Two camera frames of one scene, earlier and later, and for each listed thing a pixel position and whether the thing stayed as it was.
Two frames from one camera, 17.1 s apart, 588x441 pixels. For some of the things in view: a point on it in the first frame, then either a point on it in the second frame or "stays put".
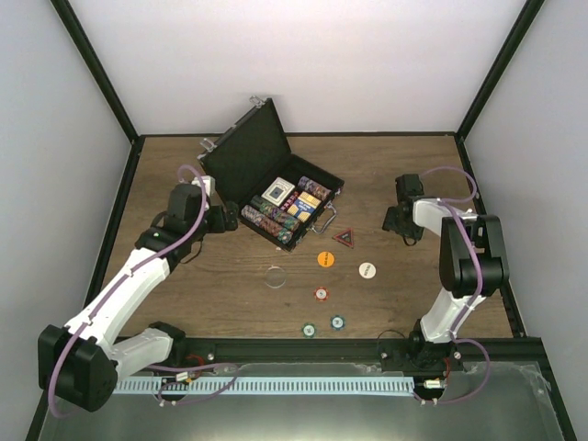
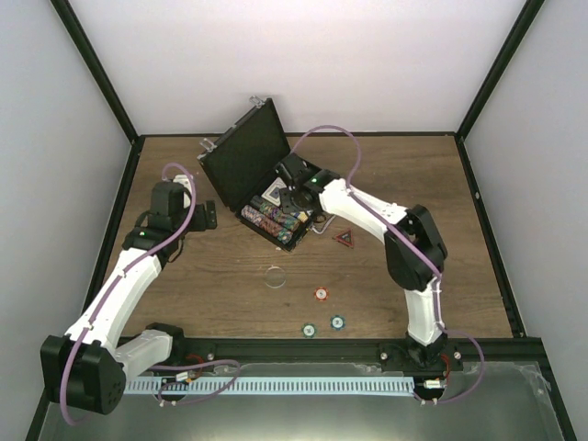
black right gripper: (390, 225) to (288, 204)
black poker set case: (278, 197) stays put
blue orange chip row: (265, 224) stays put
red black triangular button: (345, 237) stays put
